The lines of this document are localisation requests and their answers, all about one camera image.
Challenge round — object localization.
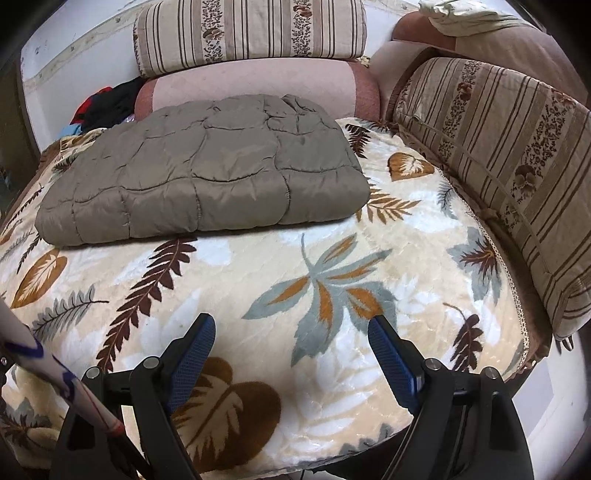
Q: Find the white cloth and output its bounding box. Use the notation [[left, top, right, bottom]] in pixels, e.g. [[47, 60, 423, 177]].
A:
[[418, 0, 525, 38]]

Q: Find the leaf print blanket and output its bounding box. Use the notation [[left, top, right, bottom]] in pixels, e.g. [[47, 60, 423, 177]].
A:
[[0, 117, 552, 480]]

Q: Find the pink bolster cushion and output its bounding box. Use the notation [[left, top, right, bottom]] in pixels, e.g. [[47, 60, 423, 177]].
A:
[[134, 59, 382, 123]]

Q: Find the long striped floral cushion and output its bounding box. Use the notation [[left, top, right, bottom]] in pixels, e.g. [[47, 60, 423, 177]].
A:
[[390, 56, 591, 342]]

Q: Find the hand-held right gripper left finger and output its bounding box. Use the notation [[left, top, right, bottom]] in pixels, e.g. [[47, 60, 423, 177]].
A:
[[48, 313, 217, 480]]

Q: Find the white printed cable sleeve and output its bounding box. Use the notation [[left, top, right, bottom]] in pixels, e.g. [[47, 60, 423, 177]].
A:
[[0, 298, 126, 439]]

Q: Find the black cloth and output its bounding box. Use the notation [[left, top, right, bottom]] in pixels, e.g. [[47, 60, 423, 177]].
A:
[[85, 76, 148, 130]]

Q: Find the olive quilted jacket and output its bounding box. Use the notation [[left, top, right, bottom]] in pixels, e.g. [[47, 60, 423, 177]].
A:
[[34, 93, 371, 245]]

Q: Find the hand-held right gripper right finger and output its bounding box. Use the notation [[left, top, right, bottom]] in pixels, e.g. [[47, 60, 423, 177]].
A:
[[368, 315, 536, 480]]

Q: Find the red cloth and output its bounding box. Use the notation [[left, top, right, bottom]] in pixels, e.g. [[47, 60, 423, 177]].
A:
[[75, 92, 109, 119]]

